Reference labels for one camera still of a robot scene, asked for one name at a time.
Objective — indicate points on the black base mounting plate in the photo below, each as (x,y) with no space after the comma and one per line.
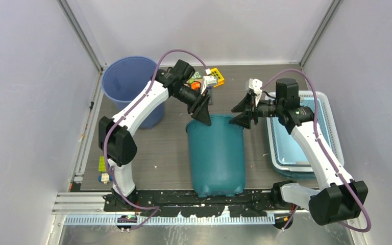
(171,203)

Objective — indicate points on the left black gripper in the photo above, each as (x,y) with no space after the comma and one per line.
(199,109)

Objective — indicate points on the light blue inner basket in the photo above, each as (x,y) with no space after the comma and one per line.
(286,150)

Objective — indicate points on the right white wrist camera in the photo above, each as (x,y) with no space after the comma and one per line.
(254,86)

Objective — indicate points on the teal plastic bucket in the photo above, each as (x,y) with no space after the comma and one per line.
(217,157)

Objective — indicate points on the yellow grid toy block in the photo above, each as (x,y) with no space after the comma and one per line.
(220,78)

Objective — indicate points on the orange horseshoe toy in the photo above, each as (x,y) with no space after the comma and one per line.
(195,85)

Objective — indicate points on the toy train blocks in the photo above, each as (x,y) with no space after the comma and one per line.
(104,177)

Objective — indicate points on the white plastic basket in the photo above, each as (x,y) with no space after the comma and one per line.
(291,172)

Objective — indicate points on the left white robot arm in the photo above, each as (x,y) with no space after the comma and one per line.
(116,133)

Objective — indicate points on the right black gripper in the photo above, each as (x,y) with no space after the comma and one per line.
(247,104)

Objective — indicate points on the green patterned toy tile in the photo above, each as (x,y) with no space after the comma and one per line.
(196,75)

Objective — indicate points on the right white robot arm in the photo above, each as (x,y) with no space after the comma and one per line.
(339,197)

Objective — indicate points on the blue plastic bucket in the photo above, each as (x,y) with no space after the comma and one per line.
(124,80)

